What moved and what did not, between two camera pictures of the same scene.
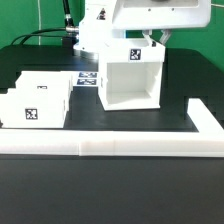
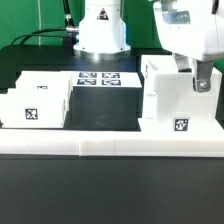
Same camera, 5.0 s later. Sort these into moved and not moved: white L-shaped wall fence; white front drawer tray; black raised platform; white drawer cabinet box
Moved: white drawer cabinet box
Not moved: white front drawer tray; white L-shaped wall fence; black raised platform
